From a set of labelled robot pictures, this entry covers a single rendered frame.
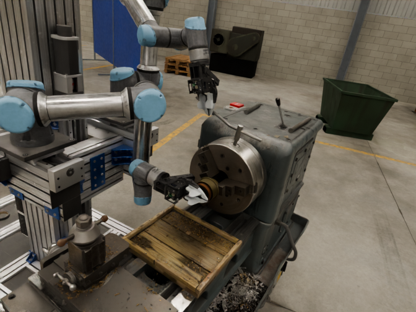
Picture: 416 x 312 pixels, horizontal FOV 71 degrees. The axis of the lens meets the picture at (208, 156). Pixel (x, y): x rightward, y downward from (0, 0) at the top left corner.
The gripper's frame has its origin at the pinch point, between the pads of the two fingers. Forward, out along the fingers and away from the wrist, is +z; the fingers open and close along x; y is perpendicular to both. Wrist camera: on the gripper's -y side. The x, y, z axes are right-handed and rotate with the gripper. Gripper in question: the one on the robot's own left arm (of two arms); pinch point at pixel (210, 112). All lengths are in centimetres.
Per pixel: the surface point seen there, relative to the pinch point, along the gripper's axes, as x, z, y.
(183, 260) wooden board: 2, 48, 32
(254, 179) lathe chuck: 18.6, 26.5, 3.0
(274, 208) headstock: 19, 46, -13
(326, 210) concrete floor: -2, 140, -196
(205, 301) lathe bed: 6, 68, 29
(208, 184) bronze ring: 5.6, 24.8, 15.3
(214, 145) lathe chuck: 2.8, 12.7, 4.0
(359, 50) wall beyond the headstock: -75, -27, -1012
